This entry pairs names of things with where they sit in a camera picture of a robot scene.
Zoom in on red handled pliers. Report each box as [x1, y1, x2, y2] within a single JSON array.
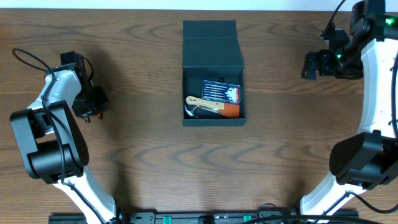
[[83, 113, 103, 123]]

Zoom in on blue drill bit case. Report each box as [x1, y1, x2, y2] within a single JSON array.
[[202, 80, 241, 105]]

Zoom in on orange scraper wooden handle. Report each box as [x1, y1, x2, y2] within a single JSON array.
[[185, 96, 240, 119]]

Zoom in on dark green box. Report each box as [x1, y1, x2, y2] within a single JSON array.
[[182, 21, 246, 127]]

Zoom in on small claw hammer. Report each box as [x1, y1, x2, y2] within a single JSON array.
[[184, 76, 226, 119]]

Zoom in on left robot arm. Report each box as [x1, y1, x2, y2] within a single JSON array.
[[10, 51, 124, 223]]

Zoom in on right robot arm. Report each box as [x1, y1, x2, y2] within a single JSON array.
[[293, 0, 397, 223]]

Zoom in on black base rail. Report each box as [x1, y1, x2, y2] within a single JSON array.
[[48, 208, 359, 224]]

